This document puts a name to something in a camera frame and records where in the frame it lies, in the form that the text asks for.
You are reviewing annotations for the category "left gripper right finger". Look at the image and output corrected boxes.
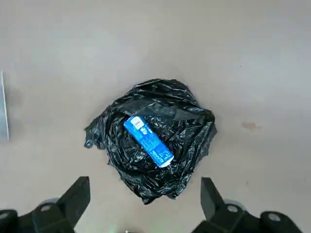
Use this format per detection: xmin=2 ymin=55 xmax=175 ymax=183
xmin=194 ymin=177 xmax=303 ymax=233

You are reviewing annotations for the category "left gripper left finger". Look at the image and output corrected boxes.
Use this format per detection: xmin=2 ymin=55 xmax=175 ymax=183
xmin=0 ymin=176 xmax=90 ymax=233

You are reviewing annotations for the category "blue snack packet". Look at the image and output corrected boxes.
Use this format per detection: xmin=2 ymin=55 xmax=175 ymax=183
xmin=123 ymin=116 xmax=173 ymax=168

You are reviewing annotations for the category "black plastic bag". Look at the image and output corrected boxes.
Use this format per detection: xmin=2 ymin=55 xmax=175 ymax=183
xmin=84 ymin=78 xmax=218 ymax=205

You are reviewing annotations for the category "clear acrylic fruit stand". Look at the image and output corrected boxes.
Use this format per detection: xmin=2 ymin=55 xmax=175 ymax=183
xmin=0 ymin=70 xmax=10 ymax=141

